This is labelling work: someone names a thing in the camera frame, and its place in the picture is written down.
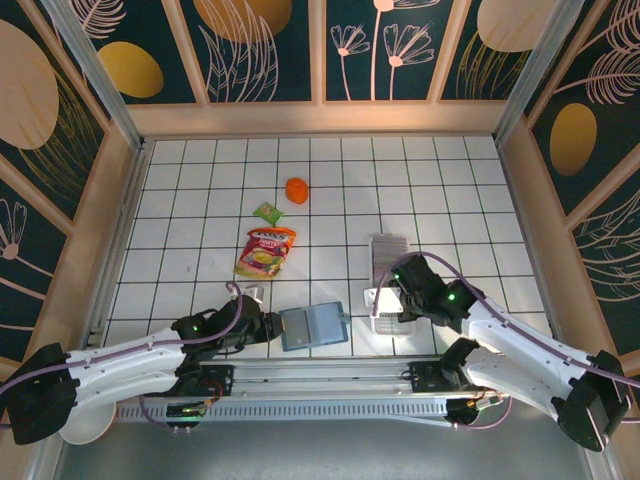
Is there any teal leather card holder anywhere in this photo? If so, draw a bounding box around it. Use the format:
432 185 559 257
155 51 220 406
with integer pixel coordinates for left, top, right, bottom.
278 301 351 354

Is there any white slotted card tray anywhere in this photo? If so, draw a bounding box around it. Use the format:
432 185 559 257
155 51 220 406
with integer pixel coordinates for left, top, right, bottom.
367 233 419 338

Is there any stack of credit cards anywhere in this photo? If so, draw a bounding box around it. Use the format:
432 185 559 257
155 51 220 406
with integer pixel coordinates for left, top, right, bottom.
372 234 409 266

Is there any colourful fruit candy bag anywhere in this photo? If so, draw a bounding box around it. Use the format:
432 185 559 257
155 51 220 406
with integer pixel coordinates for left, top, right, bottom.
233 227 297 280

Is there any small green snack packet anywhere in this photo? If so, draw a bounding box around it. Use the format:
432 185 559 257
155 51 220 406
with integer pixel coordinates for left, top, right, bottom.
252 201 285 225

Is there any orange fruit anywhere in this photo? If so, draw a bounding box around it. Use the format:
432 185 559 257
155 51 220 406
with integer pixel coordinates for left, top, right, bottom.
285 177 309 205

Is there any white bowl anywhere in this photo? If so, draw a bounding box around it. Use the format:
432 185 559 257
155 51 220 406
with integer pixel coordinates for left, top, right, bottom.
58 404 116 445

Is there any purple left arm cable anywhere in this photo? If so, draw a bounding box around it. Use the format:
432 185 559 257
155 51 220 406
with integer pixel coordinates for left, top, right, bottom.
0 281 246 396

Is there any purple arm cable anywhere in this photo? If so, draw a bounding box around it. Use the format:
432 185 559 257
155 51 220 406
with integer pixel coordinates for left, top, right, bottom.
373 252 640 389
0 281 246 396

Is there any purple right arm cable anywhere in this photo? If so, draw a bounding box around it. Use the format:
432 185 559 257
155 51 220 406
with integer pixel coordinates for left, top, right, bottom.
373 252 640 389

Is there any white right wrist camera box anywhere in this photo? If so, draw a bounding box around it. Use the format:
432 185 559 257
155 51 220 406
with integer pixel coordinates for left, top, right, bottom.
363 286 404 317

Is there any aluminium linear rail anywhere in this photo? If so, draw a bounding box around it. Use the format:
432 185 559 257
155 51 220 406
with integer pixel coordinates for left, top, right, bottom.
199 357 451 399

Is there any white slotted cable duct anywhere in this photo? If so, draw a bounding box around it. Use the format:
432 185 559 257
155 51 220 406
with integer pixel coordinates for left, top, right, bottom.
115 397 501 427

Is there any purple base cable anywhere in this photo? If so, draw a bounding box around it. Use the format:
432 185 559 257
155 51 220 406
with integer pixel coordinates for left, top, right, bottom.
138 393 174 432
452 393 512 431

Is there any wall panel with leaf outlines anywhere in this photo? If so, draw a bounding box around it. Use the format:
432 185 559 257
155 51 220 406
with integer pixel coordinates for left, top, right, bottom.
572 187 640 356

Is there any wall panel with single flower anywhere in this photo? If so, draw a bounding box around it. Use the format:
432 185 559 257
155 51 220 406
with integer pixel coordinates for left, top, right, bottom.
0 179 69 351

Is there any wall panel with feather drawing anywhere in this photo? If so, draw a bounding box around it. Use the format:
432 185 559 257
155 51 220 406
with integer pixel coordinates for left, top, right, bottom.
524 0 640 216

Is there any wall panel with flower drawings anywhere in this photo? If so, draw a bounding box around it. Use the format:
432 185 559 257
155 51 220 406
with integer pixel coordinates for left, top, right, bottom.
325 0 459 101

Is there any aluminium frame post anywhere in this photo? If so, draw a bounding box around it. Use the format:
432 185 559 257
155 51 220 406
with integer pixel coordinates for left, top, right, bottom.
492 0 586 141
42 0 146 151

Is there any wall panel with leaf drawing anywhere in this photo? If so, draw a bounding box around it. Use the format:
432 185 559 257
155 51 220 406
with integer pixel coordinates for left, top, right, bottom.
179 0 314 104

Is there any wall panel with yellow oval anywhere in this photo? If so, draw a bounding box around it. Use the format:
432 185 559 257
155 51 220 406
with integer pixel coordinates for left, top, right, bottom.
62 0 197 105

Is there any wall panel with beige circle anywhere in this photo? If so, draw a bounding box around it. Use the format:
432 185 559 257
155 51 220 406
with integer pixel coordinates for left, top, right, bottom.
440 0 564 101

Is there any wall panel with beige oval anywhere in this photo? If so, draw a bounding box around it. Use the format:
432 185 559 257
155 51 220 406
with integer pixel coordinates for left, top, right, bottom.
0 0 106 221

